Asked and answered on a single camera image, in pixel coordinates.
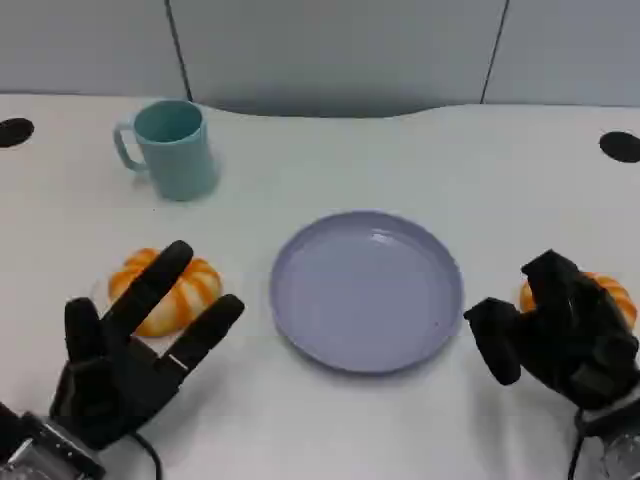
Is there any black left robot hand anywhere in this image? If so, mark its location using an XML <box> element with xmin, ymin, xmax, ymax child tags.
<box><xmin>49</xmin><ymin>239</ymin><xmax>246</xmax><ymax>451</ymax></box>

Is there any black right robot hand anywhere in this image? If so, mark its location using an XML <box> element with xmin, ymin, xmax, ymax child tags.
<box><xmin>463</xmin><ymin>248</ymin><xmax>640</xmax><ymax>412</ymax></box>

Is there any black table grommet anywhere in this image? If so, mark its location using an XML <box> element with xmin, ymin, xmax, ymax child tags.
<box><xmin>598</xmin><ymin>130</ymin><xmax>640</xmax><ymax>164</ymax></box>
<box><xmin>0</xmin><ymin>117</ymin><xmax>36</xmax><ymax>149</ymax></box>

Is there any lilac plate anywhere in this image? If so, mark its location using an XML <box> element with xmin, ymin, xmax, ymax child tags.
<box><xmin>269</xmin><ymin>209</ymin><xmax>466</xmax><ymax>376</ymax></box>

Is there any pale green mug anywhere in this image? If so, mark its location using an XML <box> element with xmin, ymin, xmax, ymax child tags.
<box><xmin>112</xmin><ymin>99</ymin><xmax>221</xmax><ymax>203</ymax></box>

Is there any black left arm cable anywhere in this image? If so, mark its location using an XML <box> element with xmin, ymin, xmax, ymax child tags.
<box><xmin>128</xmin><ymin>431</ymin><xmax>164</xmax><ymax>480</ymax></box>

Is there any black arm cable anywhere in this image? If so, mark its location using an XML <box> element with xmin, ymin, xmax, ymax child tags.
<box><xmin>128</xmin><ymin>431</ymin><xmax>164</xmax><ymax>480</ymax></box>
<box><xmin>566</xmin><ymin>407</ymin><xmax>587</xmax><ymax>480</ymax></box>

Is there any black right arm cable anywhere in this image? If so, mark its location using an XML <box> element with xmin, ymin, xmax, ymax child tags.
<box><xmin>566</xmin><ymin>407</ymin><xmax>587</xmax><ymax>480</ymax></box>

